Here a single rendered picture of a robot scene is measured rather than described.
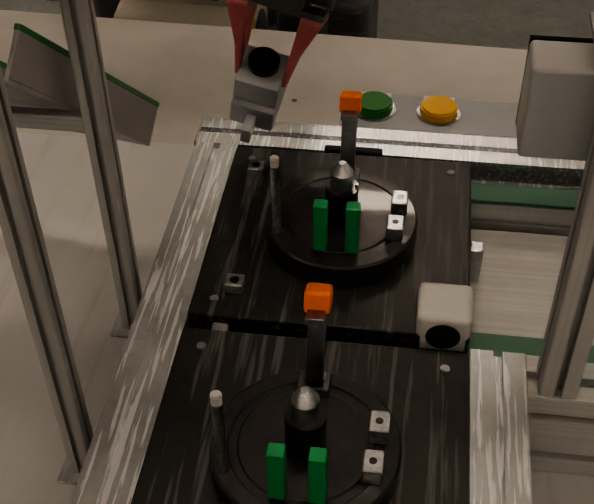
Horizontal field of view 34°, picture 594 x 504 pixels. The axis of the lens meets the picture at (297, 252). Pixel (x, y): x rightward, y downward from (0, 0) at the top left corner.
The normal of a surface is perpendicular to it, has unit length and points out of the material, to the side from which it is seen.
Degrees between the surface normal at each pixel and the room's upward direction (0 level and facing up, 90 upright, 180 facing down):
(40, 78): 90
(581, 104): 90
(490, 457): 0
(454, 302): 0
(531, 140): 90
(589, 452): 90
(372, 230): 0
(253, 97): 108
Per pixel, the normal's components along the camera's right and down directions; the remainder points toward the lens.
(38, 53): 0.95, 0.20
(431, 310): -0.01, -0.73
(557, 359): -0.14, 0.68
